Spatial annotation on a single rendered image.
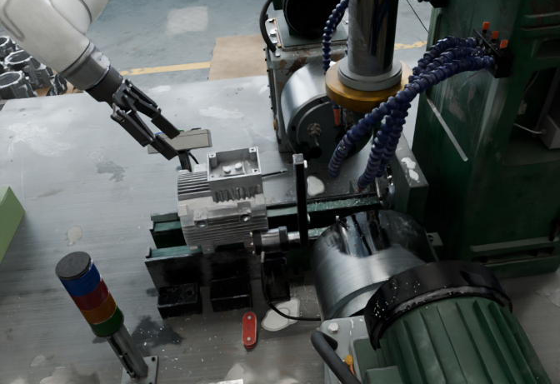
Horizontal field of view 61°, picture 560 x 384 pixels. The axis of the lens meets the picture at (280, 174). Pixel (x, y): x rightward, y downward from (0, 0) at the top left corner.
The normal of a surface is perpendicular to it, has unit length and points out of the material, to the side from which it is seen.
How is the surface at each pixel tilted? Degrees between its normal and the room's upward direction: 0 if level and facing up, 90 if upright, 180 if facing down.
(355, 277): 28
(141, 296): 0
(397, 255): 10
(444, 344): 22
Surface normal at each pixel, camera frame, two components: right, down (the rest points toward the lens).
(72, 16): 0.84, -0.29
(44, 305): -0.07, -0.74
